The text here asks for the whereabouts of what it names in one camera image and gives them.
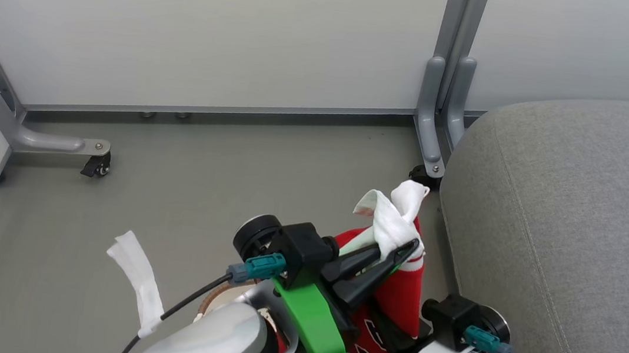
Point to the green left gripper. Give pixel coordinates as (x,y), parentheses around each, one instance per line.
(312,327)

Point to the white cloth garment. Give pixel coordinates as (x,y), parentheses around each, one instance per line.
(392,221)

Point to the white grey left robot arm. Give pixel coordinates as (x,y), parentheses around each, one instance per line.
(212,342)

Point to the grey fabric sofa seat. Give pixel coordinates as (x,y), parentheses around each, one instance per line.
(573,241)

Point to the red garment with lettering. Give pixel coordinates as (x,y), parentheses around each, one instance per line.
(401,299)

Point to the black caster wheel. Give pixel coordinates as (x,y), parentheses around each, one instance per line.
(424,176)
(96,165)

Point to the white tape flag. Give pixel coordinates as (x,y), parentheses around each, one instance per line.
(140,275)

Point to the grey partition corner foot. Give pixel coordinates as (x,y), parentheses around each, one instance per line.
(7,118)

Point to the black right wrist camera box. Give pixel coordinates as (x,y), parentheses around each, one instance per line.
(452,319)

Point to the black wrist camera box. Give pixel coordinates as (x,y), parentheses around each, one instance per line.
(300,249)
(452,319)

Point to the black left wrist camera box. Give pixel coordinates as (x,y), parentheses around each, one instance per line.
(300,249)

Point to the grey partition bottom rail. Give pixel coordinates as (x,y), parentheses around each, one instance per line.
(227,110)

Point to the grey partition post with feet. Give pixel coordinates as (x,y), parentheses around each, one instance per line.
(451,68)

